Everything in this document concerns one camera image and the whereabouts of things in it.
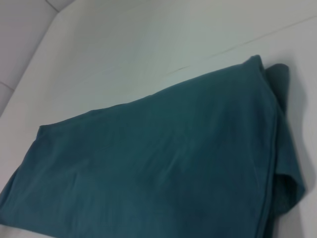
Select blue-green shirt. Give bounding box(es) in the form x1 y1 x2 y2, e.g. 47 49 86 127
0 54 308 238

